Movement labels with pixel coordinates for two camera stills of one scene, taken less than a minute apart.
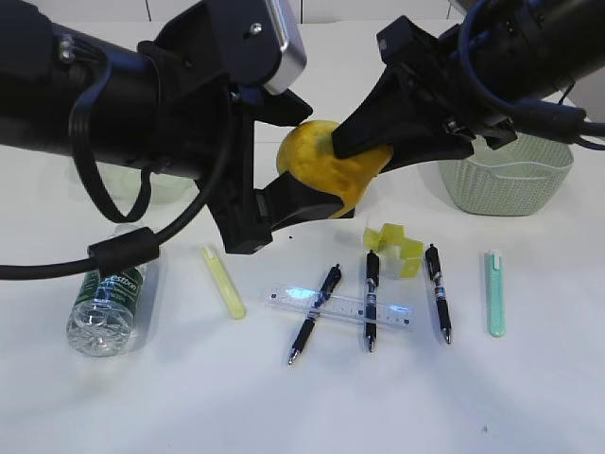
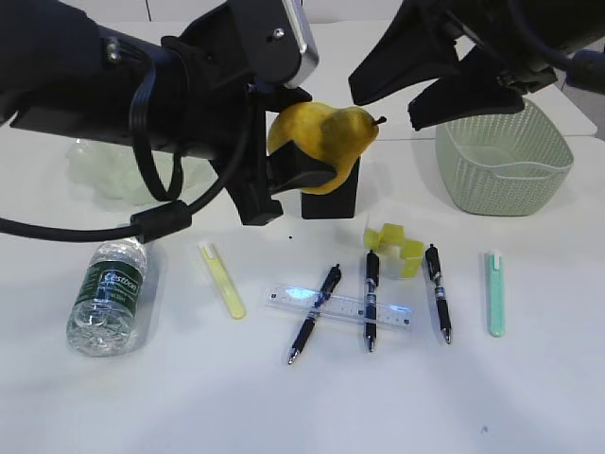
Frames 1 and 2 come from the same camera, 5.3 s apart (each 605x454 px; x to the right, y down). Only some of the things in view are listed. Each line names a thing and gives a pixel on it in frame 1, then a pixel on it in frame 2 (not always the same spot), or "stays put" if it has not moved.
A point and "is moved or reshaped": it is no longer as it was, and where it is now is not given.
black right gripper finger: (406, 102) to (418, 46)
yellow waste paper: (399, 256) stays put
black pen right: (435, 271) stays put
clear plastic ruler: (338, 305) stays put
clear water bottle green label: (100, 322) stays put
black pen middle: (371, 282) stays put
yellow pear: (307, 152) is moved or reshaped
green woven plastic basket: (513, 180) stays put
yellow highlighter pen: (230, 296) stays put
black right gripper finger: (428, 149) to (458, 96)
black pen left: (324, 295) stays put
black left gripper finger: (287, 200) to (290, 167)
